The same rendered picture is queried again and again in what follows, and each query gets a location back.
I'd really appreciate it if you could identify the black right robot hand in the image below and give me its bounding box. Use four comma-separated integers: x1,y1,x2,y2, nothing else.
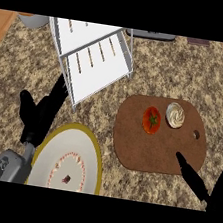
167,112,223,215

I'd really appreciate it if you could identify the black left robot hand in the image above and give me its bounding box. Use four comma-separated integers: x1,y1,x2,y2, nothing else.
12,67,72,152

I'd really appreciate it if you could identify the brown wooden cutting board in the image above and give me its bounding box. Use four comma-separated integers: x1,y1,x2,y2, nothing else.
107,89,214,182

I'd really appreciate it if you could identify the white plate with yellow rim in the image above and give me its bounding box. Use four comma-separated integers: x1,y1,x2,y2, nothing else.
25,116,111,197

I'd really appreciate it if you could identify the grey round pot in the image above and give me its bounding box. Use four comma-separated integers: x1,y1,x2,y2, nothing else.
15,12,51,31

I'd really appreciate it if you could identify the red tomato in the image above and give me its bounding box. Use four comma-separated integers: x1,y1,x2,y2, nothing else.
140,104,164,137

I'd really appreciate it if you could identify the dark grey appliance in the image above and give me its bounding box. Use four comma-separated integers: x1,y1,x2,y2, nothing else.
124,28,177,44

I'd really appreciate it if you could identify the dark brown flat object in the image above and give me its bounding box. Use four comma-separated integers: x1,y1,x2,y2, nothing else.
185,37,211,48

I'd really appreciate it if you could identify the white tiered wire basket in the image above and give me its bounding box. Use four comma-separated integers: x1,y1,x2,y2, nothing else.
35,16,141,121

